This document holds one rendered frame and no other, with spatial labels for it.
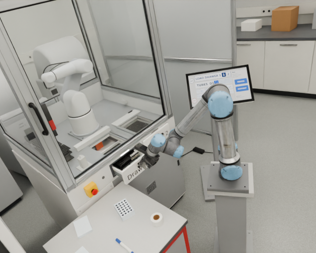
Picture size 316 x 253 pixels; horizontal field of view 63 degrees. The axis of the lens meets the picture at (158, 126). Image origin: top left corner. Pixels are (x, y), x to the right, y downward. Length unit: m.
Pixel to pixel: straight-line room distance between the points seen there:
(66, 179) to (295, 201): 1.99
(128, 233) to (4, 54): 1.10
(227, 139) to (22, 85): 1.05
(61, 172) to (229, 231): 1.23
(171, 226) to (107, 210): 0.44
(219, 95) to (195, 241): 1.46
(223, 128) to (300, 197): 1.56
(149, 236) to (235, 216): 0.66
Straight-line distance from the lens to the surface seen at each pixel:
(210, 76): 2.22
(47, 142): 1.50
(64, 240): 1.72
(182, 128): 1.52
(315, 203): 2.76
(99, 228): 1.67
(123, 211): 1.65
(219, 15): 2.86
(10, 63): 1.36
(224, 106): 1.28
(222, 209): 1.88
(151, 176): 2.15
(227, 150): 1.44
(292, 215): 2.62
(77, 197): 1.75
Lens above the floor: 1.99
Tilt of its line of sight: 31 degrees down
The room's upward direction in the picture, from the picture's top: 12 degrees counter-clockwise
